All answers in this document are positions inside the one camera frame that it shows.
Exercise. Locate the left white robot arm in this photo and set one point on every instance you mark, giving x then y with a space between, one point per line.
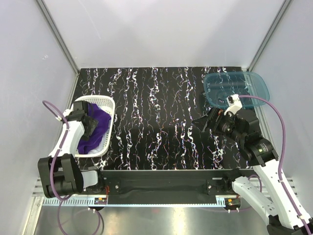
59 173

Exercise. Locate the white plastic basket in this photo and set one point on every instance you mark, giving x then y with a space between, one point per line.
104 109

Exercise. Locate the left connector box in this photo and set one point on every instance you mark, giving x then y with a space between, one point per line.
100 200

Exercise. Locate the teal transparent plastic tray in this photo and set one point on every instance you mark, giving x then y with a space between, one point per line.
219 86

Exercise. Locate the light blue towel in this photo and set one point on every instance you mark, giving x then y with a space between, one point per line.
96 150

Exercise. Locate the right connector box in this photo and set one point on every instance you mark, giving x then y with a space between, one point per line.
233 202

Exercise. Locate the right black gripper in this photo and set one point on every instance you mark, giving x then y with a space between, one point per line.
215 114

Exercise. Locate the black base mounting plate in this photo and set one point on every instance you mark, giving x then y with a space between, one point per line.
163 187

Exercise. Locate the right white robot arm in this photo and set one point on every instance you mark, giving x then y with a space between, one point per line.
281 212

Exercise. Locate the connector box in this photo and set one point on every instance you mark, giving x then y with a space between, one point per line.
233 202
100 200

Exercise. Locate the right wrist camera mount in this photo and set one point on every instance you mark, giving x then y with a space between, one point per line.
234 104

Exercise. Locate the purple towel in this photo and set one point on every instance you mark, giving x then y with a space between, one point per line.
97 138

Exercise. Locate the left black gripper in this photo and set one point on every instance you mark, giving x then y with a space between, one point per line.
93 124

